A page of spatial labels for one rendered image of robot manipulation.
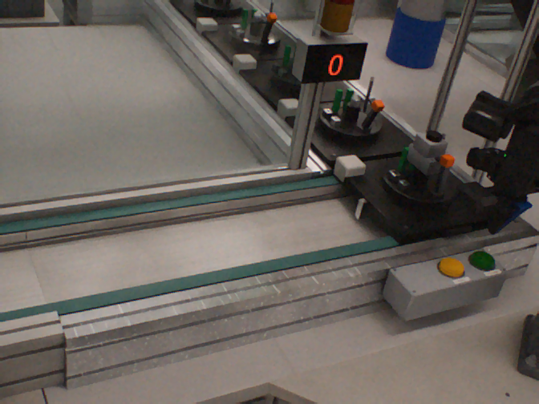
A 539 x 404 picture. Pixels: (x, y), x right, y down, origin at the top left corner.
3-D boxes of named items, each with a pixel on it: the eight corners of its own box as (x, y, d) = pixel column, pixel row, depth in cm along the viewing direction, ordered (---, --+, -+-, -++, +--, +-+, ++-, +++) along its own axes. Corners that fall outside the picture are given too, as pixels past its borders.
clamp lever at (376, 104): (370, 130, 152) (386, 106, 146) (362, 131, 151) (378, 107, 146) (363, 116, 154) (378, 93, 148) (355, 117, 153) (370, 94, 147)
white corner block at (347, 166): (362, 183, 143) (367, 165, 140) (343, 185, 141) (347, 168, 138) (350, 171, 146) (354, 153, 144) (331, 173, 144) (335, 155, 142)
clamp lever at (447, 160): (444, 193, 134) (456, 158, 130) (436, 195, 133) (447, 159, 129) (433, 183, 137) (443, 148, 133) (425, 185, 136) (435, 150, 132)
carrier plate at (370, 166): (500, 224, 138) (504, 215, 136) (400, 244, 127) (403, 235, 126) (426, 160, 155) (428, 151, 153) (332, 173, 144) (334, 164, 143)
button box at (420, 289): (498, 297, 127) (510, 270, 123) (403, 322, 117) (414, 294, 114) (473, 272, 132) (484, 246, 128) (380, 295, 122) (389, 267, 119)
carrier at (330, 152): (421, 156, 156) (437, 105, 149) (328, 169, 145) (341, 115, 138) (362, 106, 173) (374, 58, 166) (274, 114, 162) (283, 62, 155)
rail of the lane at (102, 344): (524, 274, 141) (545, 230, 135) (66, 389, 101) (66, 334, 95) (505, 257, 144) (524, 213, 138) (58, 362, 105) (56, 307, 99)
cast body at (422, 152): (443, 173, 135) (455, 141, 131) (425, 175, 133) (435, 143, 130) (417, 151, 141) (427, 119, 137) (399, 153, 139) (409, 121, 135)
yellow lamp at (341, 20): (354, 32, 123) (360, 4, 120) (329, 33, 121) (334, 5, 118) (338, 21, 126) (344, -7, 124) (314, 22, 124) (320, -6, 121)
